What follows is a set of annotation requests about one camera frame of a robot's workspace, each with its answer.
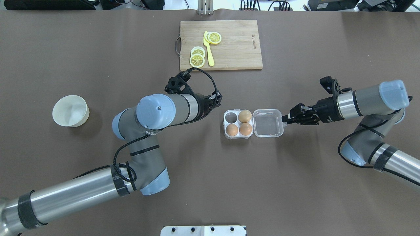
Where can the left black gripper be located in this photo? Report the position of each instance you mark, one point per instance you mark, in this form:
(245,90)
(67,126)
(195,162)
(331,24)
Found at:
(204,106)

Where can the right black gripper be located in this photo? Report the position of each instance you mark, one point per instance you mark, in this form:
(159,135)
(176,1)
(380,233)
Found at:
(327,109)

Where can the clear plastic egg box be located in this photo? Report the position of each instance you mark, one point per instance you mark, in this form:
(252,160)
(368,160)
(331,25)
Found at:
(266,123)

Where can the white bowl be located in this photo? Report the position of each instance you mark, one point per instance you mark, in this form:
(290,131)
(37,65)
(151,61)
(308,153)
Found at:
(71,111)

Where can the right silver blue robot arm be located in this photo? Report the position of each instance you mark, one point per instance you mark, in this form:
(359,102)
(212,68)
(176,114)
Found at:
(381,107)

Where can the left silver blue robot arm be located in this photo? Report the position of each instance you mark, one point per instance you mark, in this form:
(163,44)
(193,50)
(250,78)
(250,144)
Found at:
(146,171)

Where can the lemon slice near knife tip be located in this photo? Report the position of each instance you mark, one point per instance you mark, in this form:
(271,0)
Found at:
(197,60)

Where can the lemon slice pair middle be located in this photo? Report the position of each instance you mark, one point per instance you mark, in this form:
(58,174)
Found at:
(198,51)

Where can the yellow plastic knife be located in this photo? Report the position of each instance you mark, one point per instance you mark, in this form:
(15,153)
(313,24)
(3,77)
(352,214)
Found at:
(210,58)

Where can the bamboo cutting board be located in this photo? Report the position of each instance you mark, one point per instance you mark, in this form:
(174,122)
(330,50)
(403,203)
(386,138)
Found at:
(239,49)

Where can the white central mounting column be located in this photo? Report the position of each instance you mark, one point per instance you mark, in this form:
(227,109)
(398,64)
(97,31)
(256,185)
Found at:
(210,230)

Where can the lemon slice at handle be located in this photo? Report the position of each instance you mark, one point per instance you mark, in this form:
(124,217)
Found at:
(213,37)

